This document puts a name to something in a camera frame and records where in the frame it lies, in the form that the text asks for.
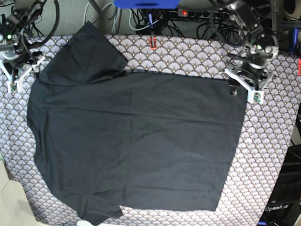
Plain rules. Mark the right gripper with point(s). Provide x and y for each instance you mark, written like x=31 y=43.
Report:
x=11 y=59

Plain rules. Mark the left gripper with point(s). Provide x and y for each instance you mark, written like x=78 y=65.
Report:
x=253 y=69

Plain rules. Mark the black T-shirt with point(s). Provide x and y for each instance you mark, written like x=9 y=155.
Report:
x=107 y=138

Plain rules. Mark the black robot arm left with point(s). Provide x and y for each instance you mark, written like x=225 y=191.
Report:
x=260 y=47

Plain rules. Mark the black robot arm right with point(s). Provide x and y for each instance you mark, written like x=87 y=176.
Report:
x=15 y=27

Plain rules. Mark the red clamp at right edge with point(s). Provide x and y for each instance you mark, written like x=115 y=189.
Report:
x=299 y=67

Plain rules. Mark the red and blue clamp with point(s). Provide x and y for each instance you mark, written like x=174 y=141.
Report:
x=152 y=34

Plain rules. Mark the black OpenArm box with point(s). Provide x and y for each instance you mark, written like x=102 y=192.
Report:
x=284 y=205

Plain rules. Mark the beige cardboard box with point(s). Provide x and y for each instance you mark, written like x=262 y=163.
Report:
x=14 y=206

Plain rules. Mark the white object at bottom edge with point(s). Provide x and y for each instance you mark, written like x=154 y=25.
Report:
x=83 y=223

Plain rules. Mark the blue plastic mount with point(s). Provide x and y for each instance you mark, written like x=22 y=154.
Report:
x=146 y=4

